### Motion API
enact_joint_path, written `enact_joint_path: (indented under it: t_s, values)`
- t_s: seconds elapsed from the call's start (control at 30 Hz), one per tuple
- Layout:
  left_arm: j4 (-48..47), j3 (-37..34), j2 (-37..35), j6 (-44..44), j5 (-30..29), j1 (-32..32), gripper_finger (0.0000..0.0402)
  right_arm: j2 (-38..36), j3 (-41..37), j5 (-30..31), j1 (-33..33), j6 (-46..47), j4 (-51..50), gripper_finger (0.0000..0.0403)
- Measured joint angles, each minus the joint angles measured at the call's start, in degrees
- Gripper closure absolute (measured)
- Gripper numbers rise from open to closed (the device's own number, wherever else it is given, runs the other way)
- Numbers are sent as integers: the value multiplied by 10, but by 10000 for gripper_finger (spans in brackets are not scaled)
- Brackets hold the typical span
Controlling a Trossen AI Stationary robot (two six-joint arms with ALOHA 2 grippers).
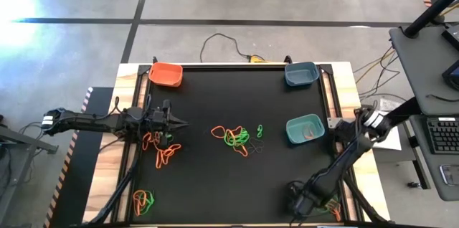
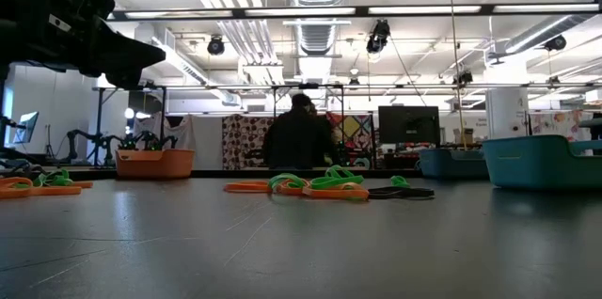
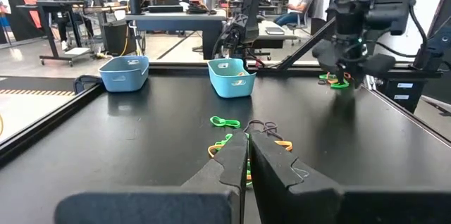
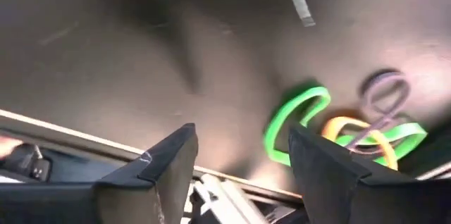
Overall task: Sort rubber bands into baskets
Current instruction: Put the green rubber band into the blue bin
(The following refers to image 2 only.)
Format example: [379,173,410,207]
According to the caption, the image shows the black metal background frame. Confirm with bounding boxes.
[92,83,377,168]

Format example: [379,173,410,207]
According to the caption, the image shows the brown dotted cloth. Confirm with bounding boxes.
[221,114,275,171]

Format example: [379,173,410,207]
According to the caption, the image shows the colourful patchwork cloth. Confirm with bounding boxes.
[328,111,376,168]

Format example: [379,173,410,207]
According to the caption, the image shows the large black monitor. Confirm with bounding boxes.
[377,105,441,146]

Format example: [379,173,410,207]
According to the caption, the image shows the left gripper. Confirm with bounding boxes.
[27,0,166,91]

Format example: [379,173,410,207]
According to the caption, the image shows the orange plastic basket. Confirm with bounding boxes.
[114,148,196,180]

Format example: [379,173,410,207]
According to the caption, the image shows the silver ventilation duct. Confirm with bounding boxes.
[285,0,352,85]

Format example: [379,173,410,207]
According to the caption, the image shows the white floral cloth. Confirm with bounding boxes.
[530,110,594,143]

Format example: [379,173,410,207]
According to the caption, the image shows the yellow hanging cable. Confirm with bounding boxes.
[445,0,467,150]

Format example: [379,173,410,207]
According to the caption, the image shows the dark blue plastic basket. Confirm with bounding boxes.
[417,148,490,181]

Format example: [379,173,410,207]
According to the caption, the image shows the black table mat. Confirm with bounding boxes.
[0,176,602,299]

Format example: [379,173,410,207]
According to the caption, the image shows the black rubber band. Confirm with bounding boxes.
[367,185,436,200]

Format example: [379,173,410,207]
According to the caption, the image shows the grey desk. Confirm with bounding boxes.
[578,118,602,143]

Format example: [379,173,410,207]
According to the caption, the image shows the black ceiling camera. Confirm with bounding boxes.
[544,34,568,53]
[366,18,392,55]
[206,34,226,56]

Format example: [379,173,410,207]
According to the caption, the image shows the small tilted monitor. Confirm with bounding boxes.
[12,110,40,145]

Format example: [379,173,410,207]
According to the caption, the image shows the teal plastic basket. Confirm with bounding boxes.
[481,134,602,191]

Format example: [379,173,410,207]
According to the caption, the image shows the black rig bar with lights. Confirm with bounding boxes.
[106,3,602,22]

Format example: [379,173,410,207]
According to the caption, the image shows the white hanging cloth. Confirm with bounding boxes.
[133,113,198,151]

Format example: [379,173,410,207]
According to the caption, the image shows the white round pillar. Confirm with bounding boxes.
[484,66,531,140]

